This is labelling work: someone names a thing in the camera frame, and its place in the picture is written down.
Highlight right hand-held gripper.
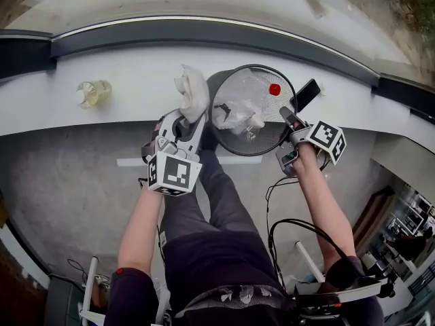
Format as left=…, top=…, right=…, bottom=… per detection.
left=274, top=106, right=347, bottom=179

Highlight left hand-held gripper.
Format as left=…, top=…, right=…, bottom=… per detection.
left=141, top=109, right=208, bottom=197

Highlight white cloth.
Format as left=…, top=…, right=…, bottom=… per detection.
left=173, top=63, right=210, bottom=124

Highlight black mesh trash bin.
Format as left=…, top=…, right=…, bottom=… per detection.
left=205, top=63, right=299, bottom=158

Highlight person's right forearm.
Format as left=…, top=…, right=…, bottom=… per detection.
left=294, top=143, right=357, bottom=275

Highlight person's left forearm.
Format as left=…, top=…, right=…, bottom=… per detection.
left=116, top=181, right=167, bottom=275

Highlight black smartphone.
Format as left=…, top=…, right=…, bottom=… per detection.
left=290, top=78, right=322, bottom=113

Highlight crumpled clear plastic bag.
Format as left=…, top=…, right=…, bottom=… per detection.
left=213, top=74, right=270, bottom=136

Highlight person's legs in dark trousers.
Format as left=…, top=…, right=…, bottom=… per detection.
left=162, top=147, right=273, bottom=251

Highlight clear plastic bottle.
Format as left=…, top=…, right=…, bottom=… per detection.
left=75, top=79, right=114, bottom=111

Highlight person's dark floral shirt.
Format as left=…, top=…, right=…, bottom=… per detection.
left=107, top=229, right=385, bottom=326

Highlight green shrubs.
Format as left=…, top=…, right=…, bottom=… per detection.
left=382, top=0, right=435, bottom=50

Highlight white chest-mounted device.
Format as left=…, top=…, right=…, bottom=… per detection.
left=292, top=276, right=395, bottom=319

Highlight black cable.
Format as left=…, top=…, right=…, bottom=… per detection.
left=264, top=176, right=358, bottom=291

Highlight white metal frame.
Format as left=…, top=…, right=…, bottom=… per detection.
left=77, top=255, right=107, bottom=326

